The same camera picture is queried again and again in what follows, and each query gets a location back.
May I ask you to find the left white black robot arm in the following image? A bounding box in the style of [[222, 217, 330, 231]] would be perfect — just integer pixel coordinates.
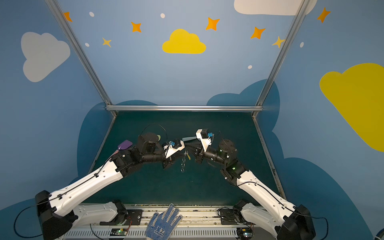
[[35, 133, 185, 240]]

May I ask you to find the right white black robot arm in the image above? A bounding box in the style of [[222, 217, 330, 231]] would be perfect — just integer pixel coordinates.
[[183, 137, 316, 240]]

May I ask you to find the light blue toy shovel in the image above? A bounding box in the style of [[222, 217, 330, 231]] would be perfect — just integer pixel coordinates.
[[182, 137, 197, 142]]

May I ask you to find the purple pink toy shovel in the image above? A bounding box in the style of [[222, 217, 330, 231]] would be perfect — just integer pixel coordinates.
[[114, 140, 133, 155]]

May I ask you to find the blue dotted glove centre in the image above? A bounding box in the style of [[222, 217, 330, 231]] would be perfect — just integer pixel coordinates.
[[146, 204, 183, 240]]

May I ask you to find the left green circuit board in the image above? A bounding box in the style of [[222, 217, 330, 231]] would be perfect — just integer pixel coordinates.
[[110, 229, 128, 237]]

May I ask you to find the green circuit board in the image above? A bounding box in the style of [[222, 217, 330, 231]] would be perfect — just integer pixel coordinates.
[[110, 229, 128, 237], [236, 228, 254, 240]]

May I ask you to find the right green circuit board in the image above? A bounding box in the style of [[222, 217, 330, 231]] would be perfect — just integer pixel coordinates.
[[236, 228, 254, 240]]

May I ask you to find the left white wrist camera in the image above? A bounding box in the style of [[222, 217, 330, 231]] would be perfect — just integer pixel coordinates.
[[164, 139, 185, 159]]

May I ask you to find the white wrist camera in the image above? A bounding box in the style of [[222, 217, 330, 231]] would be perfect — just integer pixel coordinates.
[[196, 129, 214, 152], [164, 139, 185, 159]]

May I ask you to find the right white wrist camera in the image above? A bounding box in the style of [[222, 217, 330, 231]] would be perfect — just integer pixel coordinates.
[[196, 129, 214, 152]]

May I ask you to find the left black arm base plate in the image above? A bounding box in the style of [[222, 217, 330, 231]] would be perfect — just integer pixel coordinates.
[[99, 210, 143, 226]]

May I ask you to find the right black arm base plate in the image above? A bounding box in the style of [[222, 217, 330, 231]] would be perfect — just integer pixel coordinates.
[[217, 207, 252, 225]]

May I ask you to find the aluminium front rail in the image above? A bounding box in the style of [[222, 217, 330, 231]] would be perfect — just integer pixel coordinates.
[[60, 206, 276, 240]]

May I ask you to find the right aluminium frame post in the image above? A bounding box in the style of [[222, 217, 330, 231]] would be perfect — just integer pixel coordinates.
[[252, 0, 312, 120]]

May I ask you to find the aluminium frame post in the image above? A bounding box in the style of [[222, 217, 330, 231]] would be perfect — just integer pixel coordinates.
[[252, 0, 312, 120], [45, 0, 113, 107]]

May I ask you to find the left aluminium frame post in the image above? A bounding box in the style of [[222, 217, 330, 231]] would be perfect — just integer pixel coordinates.
[[45, 0, 113, 107]]

